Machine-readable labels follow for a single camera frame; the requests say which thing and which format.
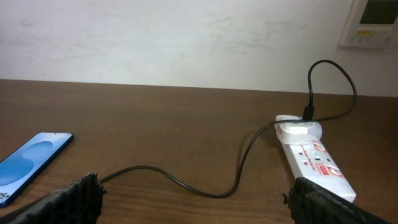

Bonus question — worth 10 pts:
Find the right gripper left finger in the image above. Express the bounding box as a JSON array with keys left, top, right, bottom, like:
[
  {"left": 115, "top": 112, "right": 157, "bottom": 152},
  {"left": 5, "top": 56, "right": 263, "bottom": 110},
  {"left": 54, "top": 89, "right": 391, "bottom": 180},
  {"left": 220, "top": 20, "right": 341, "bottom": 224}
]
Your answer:
[{"left": 1, "top": 173, "right": 106, "bottom": 224}]

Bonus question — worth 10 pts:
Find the white charger plug adapter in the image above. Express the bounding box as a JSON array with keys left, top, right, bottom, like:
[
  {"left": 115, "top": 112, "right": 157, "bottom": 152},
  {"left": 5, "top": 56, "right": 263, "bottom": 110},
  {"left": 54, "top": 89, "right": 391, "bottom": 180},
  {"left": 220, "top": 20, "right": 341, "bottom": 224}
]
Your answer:
[{"left": 274, "top": 121, "right": 323, "bottom": 145}]

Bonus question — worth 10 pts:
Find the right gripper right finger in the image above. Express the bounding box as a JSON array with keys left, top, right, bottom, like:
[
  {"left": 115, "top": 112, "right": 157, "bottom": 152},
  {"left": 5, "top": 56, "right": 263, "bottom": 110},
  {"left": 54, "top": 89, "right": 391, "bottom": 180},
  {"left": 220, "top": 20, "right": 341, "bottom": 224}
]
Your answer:
[{"left": 282, "top": 177, "right": 389, "bottom": 224}]

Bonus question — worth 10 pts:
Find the white power strip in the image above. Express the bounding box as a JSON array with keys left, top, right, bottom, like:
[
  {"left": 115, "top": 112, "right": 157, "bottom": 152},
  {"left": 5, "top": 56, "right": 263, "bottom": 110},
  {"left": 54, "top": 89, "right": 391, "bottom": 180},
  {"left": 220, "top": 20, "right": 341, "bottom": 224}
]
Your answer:
[{"left": 274, "top": 114, "right": 357, "bottom": 203}]

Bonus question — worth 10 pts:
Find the black charger cable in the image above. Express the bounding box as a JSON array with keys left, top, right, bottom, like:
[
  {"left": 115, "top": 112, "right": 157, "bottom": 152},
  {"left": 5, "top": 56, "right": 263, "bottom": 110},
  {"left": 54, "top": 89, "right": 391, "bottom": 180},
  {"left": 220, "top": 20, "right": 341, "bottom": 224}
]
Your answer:
[{"left": 98, "top": 59, "right": 358, "bottom": 199}]

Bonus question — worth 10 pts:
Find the blue Galaxy smartphone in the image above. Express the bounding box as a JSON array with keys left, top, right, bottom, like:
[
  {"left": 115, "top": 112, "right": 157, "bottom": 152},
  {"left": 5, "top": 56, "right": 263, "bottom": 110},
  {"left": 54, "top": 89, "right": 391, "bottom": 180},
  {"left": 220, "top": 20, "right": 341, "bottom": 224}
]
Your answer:
[{"left": 1, "top": 132, "right": 74, "bottom": 208}]

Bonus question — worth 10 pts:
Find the white wall control panel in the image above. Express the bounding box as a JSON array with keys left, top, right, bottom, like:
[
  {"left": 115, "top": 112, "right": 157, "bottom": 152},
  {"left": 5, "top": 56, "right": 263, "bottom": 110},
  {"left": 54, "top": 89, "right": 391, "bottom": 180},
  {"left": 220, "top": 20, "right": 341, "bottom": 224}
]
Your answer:
[{"left": 339, "top": 0, "right": 397, "bottom": 49}]

